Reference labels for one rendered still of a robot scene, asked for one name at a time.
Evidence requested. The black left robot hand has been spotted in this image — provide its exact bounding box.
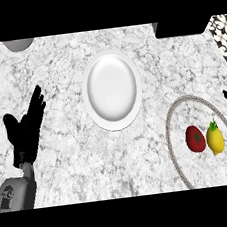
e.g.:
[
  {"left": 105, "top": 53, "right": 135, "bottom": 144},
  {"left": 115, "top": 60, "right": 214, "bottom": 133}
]
[{"left": 0, "top": 84, "right": 54, "bottom": 171}]

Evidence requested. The yellow lemon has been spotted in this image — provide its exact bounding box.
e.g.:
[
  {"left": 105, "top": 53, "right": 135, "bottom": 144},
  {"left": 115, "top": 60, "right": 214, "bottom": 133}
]
[{"left": 203, "top": 116, "right": 227, "bottom": 157}]

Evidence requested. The round marble-patterned placemat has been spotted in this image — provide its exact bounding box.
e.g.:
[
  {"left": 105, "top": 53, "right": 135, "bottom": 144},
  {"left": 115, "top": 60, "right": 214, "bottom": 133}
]
[{"left": 161, "top": 90, "right": 227, "bottom": 193}]

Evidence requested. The white round plate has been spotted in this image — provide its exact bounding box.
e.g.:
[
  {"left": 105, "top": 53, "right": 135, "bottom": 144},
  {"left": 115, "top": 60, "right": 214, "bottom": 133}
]
[{"left": 77, "top": 46, "right": 147, "bottom": 136}]

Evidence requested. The red tomato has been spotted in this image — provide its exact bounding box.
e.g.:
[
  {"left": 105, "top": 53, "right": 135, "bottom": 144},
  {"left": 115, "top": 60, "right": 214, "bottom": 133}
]
[{"left": 184, "top": 124, "right": 208, "bottom": 155}]

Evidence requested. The grey round bowl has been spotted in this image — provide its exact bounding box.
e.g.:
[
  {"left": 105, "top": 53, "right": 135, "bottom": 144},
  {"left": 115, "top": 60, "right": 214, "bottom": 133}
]
[{"left": 2, "top": 37, "right": 36, "bottom": 54}]

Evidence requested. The black appliance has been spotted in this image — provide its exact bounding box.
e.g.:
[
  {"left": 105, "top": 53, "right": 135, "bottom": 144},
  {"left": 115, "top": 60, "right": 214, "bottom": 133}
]
[{"left": 152, "top": 15, "right": 214, "bottom": 41}]

